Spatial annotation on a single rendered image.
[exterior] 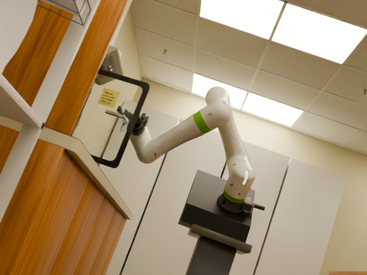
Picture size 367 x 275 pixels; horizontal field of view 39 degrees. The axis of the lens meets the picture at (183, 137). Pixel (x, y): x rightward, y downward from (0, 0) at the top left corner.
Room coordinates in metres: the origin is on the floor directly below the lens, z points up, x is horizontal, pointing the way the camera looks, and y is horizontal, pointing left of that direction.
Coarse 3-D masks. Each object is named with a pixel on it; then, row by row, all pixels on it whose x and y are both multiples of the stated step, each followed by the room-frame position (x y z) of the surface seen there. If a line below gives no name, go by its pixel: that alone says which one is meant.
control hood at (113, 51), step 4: (112, 48) 2.16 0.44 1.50; (116, 48) 2.16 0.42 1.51; (108, 52) 2.16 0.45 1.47; (112, 52) 2.17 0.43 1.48; (116, 52) 2.19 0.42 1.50; (108, 56) 2.19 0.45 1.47; (112, 56) 2.21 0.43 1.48; (116, 56) 2.22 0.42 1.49; (116, 60) 2.26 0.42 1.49; (120, 60) 2.28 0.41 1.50; (116, 64) 2.31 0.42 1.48; (120, 64) 2.33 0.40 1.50; (116, 68) 2.35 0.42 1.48; (120, 68) 2.37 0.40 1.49; (116, 72) 2.40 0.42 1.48; (120, 72) 2.41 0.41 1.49
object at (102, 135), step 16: (96, 80) 2.16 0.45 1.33; (112, 80) 2.15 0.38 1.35; (128, 80) 2.13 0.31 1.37; (96, 96) 2.15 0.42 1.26; (128, 96) 2.13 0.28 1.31; (144, 96) 2.12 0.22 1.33; (96, 112) 2.15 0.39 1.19; (128, 112) 2.12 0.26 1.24; (80, 128) 2.16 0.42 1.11; (96, 128) 2.14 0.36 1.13; (112, 128) 2.13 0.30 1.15; (128, 128) 2.12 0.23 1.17; (96, 144) 2.14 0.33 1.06; (112, 144) 2.13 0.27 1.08; (96, 160) 2.13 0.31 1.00; (112, 160) 2.12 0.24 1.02
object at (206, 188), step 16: (208, 176) 2.93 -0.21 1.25; (192, 192) 2.77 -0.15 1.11; (208, 192) 2.81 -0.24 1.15; (192, 208) 2.69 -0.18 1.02; (208, 208) 2.70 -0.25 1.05; (192, 224) 2.69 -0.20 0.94; (208, 224) 2.69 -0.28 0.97; (224, 224) 2.68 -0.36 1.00; (240, 224) 2.68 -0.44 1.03; (240, 240) 2.68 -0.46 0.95
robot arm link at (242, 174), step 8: (232, 160) 2.69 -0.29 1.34; (240, 160) 2.65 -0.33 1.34; (248, 160) 2.69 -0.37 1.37; (232, 168) 2.63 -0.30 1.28; (240, 168) 2.60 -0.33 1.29; (248, 168) 2.61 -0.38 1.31; (232, 176) 2.62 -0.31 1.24; (240, 176) 2.58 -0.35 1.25; (248, 176) 2.58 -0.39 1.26; (232, 184) 2.65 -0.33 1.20; (240, 184) 2.61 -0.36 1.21; (248, 184) 2.61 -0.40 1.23; (224, 192) 2.71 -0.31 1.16; (232, 192) 2.66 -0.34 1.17; (240, 192) 2.64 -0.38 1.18; (248, 192) 2.68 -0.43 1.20; (232, 200) 2.69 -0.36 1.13; (240, 200) 2.69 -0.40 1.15
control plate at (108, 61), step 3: (108, 57) 2.20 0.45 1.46; (111, 57) 2.21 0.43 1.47; (105, 60) 2.22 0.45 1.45; (108, 60) 2.23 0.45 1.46; (111, 60) 2.24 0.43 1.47; (102, 63) 2.24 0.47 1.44; (105, 63) 2.25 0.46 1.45; (108, 63) 2.26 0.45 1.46; (111, 63) 2.28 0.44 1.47; (102, 66) 2.27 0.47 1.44; (105, 66) 2.28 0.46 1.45; (108, 66) 2.29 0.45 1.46; (111, 66) 2.30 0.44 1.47; (114, 66) 2.32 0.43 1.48; (105, 69) 2.31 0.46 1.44; (108, 69) 2.33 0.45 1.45; (114, 69) 2.35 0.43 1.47; (114, 72) 2.38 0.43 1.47
